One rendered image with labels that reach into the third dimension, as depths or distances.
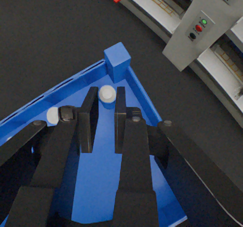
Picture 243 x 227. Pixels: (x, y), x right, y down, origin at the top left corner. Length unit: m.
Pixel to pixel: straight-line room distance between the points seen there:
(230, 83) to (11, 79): 0.74
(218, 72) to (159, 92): 0.22
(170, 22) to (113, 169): 0.45
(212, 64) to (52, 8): 0.62
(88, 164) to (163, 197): 0.11
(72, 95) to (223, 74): 0.45
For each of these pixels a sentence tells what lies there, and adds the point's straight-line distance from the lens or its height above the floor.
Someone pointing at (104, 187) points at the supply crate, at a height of 0.40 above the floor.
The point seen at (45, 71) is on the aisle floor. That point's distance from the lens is 0.73.
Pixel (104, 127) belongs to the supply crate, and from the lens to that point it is 0.25.
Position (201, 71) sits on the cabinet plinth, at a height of 0.04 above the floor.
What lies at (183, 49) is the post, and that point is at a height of 0.13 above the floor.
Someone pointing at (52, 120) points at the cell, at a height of 0.47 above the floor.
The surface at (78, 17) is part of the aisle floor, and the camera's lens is 0.78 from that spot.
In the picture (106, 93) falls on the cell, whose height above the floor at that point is 0.48.
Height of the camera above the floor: 0.66
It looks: 84 degrees down
